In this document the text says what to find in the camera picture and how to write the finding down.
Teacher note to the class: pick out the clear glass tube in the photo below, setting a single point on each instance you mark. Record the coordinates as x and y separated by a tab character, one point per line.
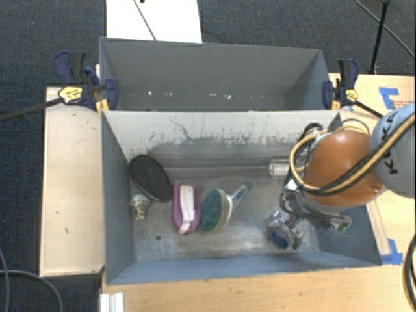
279	169

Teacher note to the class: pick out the purple and white oblong object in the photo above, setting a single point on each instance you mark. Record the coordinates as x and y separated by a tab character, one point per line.
185	208

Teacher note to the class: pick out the black round flat disc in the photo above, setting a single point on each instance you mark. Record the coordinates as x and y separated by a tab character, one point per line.
149	178

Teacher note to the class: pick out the white green spotted toy animal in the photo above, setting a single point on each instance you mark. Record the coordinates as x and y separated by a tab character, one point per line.
139	204

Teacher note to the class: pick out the grey metal bin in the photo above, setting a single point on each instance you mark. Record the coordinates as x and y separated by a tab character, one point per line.
208	76

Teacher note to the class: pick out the pale wood flat board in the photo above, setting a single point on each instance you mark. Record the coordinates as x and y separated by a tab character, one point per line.
73	190

